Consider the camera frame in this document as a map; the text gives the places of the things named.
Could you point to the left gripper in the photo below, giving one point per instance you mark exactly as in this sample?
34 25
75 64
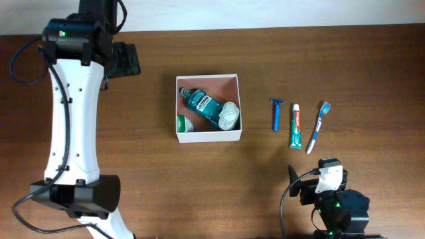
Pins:
129 62

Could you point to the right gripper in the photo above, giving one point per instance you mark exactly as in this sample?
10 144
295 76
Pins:
309 188

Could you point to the toothpaste tube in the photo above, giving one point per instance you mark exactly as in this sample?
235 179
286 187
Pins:
296 141

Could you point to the blue white toothbrush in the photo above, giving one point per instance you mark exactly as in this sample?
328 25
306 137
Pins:
323 110

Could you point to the teal mouthwash bottle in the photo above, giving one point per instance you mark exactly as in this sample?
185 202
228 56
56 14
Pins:
198 101

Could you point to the green soap bar box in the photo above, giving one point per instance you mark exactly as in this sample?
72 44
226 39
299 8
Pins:
184 124

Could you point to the blue disposable razor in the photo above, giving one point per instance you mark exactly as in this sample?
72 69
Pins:
276 119

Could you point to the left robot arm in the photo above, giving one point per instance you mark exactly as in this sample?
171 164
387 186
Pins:
78 49

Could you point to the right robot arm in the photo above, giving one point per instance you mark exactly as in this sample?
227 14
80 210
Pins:
343 211

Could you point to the white cardboard box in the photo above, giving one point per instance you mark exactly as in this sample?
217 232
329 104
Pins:
222 87

